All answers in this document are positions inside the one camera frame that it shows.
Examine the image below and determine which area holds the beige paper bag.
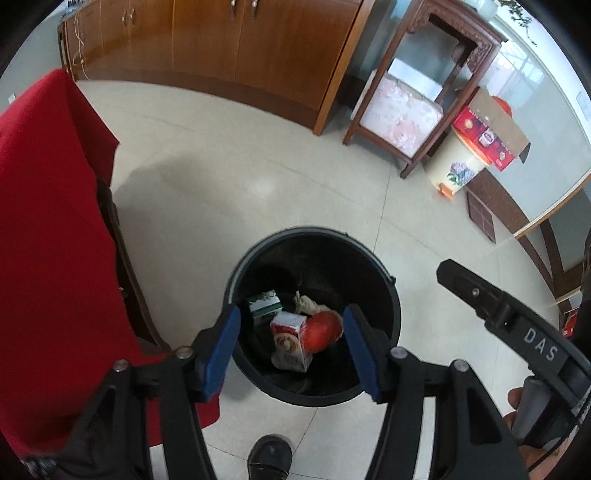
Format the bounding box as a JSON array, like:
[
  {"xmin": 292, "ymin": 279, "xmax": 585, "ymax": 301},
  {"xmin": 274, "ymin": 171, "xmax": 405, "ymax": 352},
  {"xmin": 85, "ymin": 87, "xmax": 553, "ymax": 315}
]
[{"xmin": 293, "ymin": 291, "xmax": 331, "ymax": 317}]

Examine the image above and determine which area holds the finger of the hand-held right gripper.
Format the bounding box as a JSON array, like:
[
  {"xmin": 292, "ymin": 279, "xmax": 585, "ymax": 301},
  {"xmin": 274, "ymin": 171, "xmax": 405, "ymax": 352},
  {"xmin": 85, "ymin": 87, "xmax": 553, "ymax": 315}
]
[{"xmin": 436, "ymin": 258, "xmax": 515, "ymax": 329}]

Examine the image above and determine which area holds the green plant in white pot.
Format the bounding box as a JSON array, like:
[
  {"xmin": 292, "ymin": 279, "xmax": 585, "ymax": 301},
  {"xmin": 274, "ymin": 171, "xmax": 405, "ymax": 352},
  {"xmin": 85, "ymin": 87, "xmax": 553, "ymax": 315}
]
[{"xmin": 475, "ymin": 0, "xmax": 539, "ymax": 47}]

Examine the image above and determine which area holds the open cardboard box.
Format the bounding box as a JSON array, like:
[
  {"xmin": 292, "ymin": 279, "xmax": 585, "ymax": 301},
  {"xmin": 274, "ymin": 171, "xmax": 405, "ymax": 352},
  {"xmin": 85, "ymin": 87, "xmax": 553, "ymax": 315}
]
[{"xmin": 451, "ymin": 87, "xmax": 532, "ymax": 172}]

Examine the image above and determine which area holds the person's black shoe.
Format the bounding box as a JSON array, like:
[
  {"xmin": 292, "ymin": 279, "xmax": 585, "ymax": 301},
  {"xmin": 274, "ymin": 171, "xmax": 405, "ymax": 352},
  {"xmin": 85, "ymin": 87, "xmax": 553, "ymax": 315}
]
[{"xmin": 247, "ymin": 435, "xmax": 294, "ymax": 480}]

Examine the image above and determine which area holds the white flat box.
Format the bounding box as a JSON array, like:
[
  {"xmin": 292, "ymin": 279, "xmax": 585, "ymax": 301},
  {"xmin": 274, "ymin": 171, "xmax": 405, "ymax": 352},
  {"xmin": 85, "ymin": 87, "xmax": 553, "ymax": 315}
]
[{"xmin": 385, "ymin": 58, "xmax": 451, "ymax": 100}]

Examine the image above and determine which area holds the red white carton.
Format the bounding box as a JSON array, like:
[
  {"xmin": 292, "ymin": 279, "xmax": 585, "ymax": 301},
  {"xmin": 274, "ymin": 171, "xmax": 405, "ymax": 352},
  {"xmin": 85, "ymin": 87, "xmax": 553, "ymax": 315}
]
[{"xmin": 269, "ymin": 311, "xmax": 315, "ymax": 374}]

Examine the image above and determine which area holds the white hanging cable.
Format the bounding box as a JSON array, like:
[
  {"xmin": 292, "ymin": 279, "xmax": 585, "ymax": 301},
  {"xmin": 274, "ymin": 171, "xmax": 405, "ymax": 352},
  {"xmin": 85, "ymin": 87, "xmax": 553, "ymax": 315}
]
[{"xmin": 69, "ymin": 9, "xmax": 89, "ymax": 66}]

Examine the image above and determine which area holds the white floral pedal bin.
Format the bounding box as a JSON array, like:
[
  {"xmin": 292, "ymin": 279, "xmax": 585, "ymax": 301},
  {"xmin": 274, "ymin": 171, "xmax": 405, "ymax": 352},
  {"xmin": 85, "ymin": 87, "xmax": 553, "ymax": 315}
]
[{"xmin": 424, "ymin": 127, "xmax": 488, "ymax": 200}]

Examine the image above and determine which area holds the black plastic bucket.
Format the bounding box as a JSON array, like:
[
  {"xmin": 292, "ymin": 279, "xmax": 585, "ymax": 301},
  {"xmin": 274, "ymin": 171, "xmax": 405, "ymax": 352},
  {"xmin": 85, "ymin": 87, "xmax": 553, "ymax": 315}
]
[{"xmin": 222, "ymin": 225, "xmax": 402, "ymax": 408}]

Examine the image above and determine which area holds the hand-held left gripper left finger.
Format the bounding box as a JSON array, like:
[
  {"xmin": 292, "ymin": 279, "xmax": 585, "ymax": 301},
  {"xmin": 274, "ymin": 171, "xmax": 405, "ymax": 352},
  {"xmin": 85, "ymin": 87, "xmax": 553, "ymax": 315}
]
[{"xmin": 55, "ymin": 305, "xmax": 242, "ymax": 480}]

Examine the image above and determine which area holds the green white carton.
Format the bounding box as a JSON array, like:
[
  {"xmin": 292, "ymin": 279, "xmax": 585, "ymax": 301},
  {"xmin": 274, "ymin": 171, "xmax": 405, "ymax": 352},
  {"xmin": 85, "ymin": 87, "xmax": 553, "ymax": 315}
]
[{"xmin": 247, "ymin": 290, "xmax": 282, "ymax": 326}]

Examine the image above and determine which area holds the person's right hand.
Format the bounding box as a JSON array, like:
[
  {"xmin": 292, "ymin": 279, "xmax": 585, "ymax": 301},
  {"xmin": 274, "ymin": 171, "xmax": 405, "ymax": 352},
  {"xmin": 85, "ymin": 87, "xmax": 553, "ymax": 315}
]
[{"xmin": 504, "ymin": 388, "xmax": 568, "ymax": 480}]

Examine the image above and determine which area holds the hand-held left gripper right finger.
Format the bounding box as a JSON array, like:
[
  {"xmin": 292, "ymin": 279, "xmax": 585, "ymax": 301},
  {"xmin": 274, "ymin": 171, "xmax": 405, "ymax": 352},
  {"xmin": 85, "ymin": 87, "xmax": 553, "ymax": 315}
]
[{"xmin": 342, "ymin": 304, "xmax": 529, "ymax": 480}]

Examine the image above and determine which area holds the carved wooden stand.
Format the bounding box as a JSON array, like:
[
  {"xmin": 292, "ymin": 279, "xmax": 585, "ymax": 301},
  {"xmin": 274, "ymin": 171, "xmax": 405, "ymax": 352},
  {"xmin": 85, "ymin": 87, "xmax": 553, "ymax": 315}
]
[{"xmin": 342, "ymin": 0, "xmax": 506, "ymax": 180}]

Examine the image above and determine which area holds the red gift box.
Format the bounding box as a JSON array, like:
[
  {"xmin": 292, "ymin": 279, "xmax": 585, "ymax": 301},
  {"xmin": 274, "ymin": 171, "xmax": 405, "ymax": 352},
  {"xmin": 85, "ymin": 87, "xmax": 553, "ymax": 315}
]
[{"xmin": 452, "ymin": 107, "xmax": 517, "ymax": 172}]

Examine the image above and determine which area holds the long wooden sideboard cabinet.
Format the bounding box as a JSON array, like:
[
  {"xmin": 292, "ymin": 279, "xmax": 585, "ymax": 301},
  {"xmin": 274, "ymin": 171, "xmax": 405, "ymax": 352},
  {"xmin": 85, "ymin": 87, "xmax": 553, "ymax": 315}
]
[{"xmin": 58, "ymin": 0, "xmax": 377, "ymax": 136}]

